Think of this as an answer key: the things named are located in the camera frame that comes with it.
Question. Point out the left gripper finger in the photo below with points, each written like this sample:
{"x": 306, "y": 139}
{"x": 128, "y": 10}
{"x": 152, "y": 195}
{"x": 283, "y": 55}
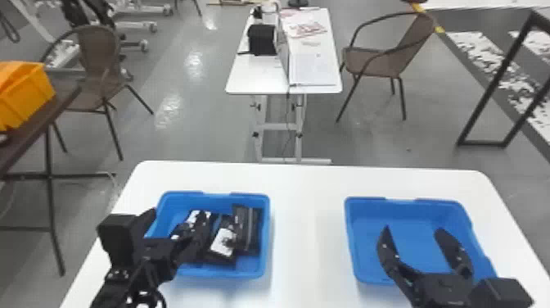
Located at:
{"x": 198, "y": 234}
{"x": 180, "y": 238}

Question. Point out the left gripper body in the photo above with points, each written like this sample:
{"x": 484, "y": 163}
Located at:
{"x": 161, "y": 256}

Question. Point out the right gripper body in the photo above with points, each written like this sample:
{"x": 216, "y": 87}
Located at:
{"x": 442, "y": 292}

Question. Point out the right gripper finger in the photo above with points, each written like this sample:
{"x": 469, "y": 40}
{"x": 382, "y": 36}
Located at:
{"x": 393, "y": 258}
{"x": 455, "y": 256}

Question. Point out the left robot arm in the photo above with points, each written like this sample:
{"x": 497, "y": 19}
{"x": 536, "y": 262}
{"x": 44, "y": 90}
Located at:
{"x": 112, "y": 292}

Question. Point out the black part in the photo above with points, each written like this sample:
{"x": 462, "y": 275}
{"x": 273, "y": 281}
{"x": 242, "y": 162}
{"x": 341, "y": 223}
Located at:
{"x": 247, "y": 228}
{"x": 222, "y": 247}

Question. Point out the blue tray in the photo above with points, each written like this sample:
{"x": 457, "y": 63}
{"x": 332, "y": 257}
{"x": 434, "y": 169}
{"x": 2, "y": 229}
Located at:
{"x": 412, "y": 219}
{"x": 172, "y": 206}

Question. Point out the white side table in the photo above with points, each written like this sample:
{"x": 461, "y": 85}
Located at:
{"x": 258, "y": 73}

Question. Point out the black legged side table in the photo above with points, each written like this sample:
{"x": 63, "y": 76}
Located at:
{"x": 494, "y": 86}

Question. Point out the dark side table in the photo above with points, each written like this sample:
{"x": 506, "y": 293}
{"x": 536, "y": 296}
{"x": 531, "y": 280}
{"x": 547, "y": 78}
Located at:
{"x": 26, "y": 133}

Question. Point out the brown chair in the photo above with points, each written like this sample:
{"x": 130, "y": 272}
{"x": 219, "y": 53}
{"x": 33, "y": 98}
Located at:
{"x": 386, "y": 60}
{"x": 96, "y": 56}

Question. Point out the black box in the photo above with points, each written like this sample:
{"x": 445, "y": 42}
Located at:
{"x": 262, "y": 39}

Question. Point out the yellow tray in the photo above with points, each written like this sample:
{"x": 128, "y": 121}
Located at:
{"x": 21, "y": 94}

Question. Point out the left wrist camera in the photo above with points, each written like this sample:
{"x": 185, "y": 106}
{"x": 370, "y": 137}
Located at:
{"x": 120, "y": 236}

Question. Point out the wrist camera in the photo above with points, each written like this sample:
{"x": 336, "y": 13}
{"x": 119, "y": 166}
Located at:
{"x": 120, "y": 236}
{"x": 500, "y": 294}

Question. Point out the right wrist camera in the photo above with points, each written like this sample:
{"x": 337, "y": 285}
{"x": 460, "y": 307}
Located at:
{"x": 500, "y": 294}

